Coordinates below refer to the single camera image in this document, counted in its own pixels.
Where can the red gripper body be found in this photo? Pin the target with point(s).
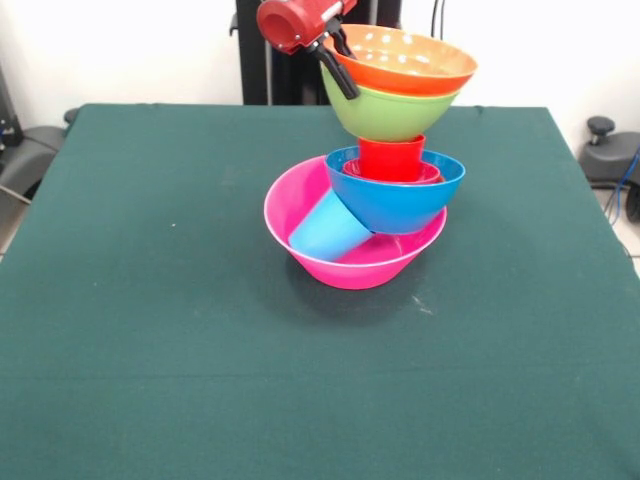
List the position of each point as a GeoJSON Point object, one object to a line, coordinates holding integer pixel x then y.
{"type": "Point", "coordinates": [300, 22]}

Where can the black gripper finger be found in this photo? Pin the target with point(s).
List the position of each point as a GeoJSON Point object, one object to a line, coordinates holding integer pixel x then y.
{"type": "Point", "coordinates": [342, 42]}
{"type": "Point", "coordinates": [340, 75]}

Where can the large orange bowl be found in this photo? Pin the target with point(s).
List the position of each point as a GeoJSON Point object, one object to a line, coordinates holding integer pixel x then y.
{"type": "Point", "coordinates": [400, 75]}

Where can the green bowl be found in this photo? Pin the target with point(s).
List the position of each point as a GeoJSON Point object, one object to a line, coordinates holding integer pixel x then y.
{"type": "Point", "coordinates": [390, 115]}

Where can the small crimson bowl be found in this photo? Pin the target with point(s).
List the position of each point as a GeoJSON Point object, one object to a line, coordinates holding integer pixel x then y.
{"type": "Point", "coordinates": [352, 169]}

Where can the red cup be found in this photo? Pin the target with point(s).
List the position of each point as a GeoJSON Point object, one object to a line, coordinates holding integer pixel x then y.
{"type": "Point", "coordinates": [390, 157]}

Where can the large blue bowl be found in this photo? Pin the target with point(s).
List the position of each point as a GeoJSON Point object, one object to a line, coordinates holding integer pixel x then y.
{"type": "Point", "coordinates": [400, 210]}

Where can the blue cup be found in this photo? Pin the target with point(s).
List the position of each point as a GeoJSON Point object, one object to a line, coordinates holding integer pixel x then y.
{"type": "Point", "coordinates": [325, 235]}

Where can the large pink bowl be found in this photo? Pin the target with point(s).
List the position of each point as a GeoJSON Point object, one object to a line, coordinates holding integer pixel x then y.
{"type": "Point", "coordinates": [360, 270]}

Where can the dark green tablecloth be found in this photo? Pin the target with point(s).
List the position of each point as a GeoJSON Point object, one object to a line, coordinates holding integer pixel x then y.
{"type": "Point", "coordinates": [175, 300]}

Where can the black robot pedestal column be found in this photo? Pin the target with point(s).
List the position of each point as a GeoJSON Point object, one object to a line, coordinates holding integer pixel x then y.
{"type": "Point", "coordinates": [295, 75]}

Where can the black pedestal leg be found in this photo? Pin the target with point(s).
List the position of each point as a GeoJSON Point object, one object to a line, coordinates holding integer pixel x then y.
{"type": "Point", "coordinates": [30, 150]}
{"type": "Point", "coordinates": [607, 160]}

